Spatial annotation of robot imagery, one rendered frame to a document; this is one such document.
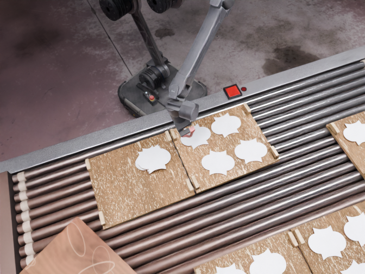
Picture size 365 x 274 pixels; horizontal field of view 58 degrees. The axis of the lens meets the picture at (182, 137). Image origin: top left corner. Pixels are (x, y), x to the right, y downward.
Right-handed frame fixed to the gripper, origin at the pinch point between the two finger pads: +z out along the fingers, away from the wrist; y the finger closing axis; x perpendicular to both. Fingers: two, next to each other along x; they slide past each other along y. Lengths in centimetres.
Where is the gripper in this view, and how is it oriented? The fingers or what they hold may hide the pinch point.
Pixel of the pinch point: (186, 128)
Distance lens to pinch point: 145.9
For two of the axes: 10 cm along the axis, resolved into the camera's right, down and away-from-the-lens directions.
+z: 2.9, 4.4, 8.5
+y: -3.8, -7.6, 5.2
